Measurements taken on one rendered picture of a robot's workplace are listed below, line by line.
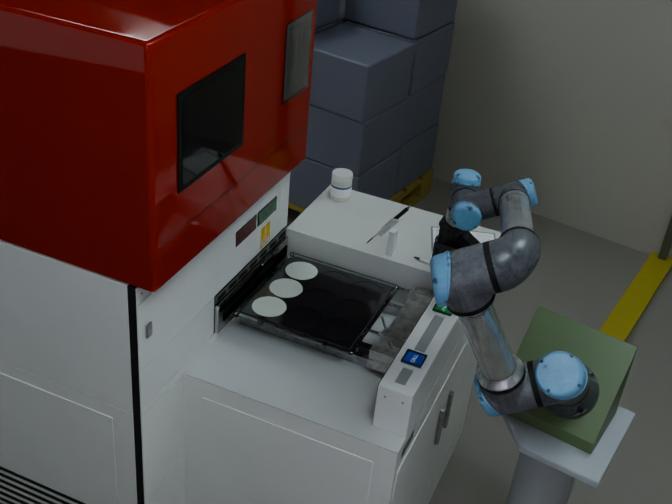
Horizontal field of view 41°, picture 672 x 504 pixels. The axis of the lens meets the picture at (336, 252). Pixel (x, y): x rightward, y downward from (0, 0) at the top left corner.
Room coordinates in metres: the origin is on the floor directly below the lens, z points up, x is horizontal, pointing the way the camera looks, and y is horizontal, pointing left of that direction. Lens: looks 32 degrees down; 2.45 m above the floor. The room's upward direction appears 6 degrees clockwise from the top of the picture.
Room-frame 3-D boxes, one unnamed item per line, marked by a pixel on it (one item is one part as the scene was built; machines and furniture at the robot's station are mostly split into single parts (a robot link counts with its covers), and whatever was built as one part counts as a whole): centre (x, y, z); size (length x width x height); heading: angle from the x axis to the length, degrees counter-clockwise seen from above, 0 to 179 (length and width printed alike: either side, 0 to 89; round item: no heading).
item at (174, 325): (2.08, 0.32, 1.02); 0.81 x 0.03 x 0.40; 159
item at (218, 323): (2.24, 0.24, 0.89); 0.44 x 0.02 x 0.10; 159
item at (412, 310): (2.11, -0.22, 0.87); 0.36 x 0.08 x 0.03; 159
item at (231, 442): (2.22, -0.09, 0.41); 0.96 x 0.64 x 0.82; 159
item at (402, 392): (1.99, -0.28, 0.89); 0.55 x 0.09 x 0.14; 159
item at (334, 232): (2.51, -0.19, 0.89); 0.62 x 0.35 x 0.14; 69
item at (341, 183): (2.69, 0.00, 1.01); 0.07 x 0.07 x 0.10
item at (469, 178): (2.16, -0.33, 1.31); 0.09 x 0.08 x 0.11; 178
